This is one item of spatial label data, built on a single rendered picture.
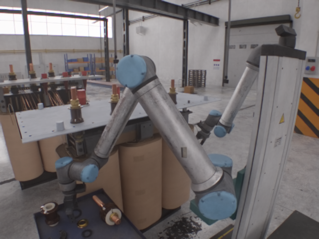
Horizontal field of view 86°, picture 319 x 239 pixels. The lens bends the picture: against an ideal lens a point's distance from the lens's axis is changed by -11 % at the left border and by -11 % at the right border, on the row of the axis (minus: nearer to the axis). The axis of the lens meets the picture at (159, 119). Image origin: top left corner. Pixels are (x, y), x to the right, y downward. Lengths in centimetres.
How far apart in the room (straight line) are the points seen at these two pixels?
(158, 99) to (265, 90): 43
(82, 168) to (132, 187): 78
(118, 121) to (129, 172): 76
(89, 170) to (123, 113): 32
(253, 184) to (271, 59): 55
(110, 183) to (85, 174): 54
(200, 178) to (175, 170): 118
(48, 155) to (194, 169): 256
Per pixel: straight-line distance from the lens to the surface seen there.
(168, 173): 195
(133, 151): 152
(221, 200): 78
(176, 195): 213
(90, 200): 135
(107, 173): 144
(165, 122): 69
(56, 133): 109
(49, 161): 311
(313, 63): 569
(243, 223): 114
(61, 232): 117
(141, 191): 173
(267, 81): 85
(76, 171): 100
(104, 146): 101
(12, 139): 292
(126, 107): 89
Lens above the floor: 169
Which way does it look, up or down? 16 degrees down
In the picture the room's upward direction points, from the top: straight up
